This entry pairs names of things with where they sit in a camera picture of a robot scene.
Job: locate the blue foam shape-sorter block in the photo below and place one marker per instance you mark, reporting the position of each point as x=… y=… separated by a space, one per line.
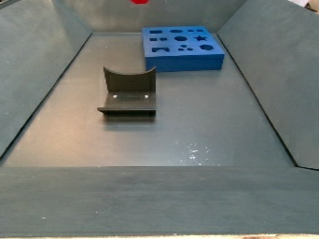
x=180 y=48

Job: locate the red hexagonal prism peg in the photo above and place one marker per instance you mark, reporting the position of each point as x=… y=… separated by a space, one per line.
x=139 y=2

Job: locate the black curved cradle stand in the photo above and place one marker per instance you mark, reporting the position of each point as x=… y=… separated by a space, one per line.
x=131 y=92

